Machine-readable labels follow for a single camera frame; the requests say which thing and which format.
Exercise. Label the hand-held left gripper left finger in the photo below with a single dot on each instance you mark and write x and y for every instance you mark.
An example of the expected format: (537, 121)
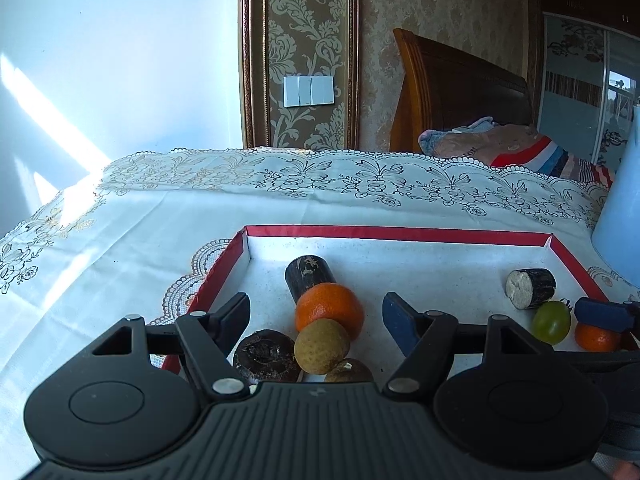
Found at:
(232, 317)

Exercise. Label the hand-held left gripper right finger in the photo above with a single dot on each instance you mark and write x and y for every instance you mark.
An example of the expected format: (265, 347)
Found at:
(402, 325)

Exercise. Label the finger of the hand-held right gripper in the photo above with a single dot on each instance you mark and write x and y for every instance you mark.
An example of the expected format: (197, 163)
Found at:
(600, 357)
(605, 314)

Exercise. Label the small orange tangerine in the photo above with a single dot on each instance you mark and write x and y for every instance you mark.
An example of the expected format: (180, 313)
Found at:
(595, 340)

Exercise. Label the dark brown water chestnut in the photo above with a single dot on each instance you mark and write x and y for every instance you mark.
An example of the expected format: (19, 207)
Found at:
(262, 355)

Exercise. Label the green jujube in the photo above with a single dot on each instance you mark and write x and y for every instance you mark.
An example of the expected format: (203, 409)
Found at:
(550, 322)

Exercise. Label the red cardboard box tray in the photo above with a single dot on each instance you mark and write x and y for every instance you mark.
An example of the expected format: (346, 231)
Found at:
(425, 270)

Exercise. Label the tan longan fruit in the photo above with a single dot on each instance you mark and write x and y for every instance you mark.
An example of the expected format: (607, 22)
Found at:
(352, 372)
(321, 347)

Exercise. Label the dark sugarcane piece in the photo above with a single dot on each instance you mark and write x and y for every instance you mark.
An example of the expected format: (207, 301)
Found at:
(307, 275)
(537, 285)

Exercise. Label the large orange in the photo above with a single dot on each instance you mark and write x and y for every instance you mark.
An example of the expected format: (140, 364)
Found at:
(330, 307)

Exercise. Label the pale blue electric kettle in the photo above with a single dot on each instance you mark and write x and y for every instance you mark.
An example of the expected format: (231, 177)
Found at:
(620, 220)

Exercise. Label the striped bedding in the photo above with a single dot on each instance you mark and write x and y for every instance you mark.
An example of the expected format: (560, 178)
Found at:
(550, 152)

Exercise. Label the brown wooden bed headboard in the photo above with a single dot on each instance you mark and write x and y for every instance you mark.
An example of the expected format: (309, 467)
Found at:
(460, 90)

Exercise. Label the wardrobe with sliding doors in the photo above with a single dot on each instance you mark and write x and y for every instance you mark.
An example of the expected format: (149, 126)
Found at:
(570, 60)

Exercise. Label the gold framed wallpaper panel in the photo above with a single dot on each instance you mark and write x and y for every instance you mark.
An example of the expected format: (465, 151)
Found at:
(305, 20)

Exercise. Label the white wall light switch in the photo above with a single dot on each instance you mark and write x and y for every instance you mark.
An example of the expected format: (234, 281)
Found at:
(308, 91)

